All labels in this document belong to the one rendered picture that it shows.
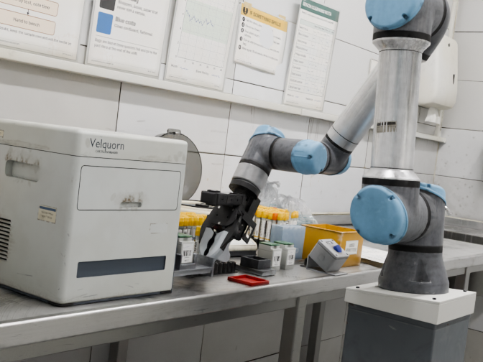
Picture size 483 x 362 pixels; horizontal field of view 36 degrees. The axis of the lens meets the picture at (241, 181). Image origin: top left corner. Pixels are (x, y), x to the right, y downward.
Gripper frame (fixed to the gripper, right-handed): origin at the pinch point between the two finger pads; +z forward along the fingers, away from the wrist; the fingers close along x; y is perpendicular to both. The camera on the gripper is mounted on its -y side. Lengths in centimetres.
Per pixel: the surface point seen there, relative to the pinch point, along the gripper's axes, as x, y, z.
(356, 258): -2, 58, -30
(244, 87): 60, 51, -82
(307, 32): 58, 67, -121
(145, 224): -4.5, -25.2, 4.0
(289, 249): 1.8, 31.1, -18.6
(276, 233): 10.1, 34.6, -23.8
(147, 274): -4.5, -18.5, 11.2
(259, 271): -0.4, 19.7, -7.3
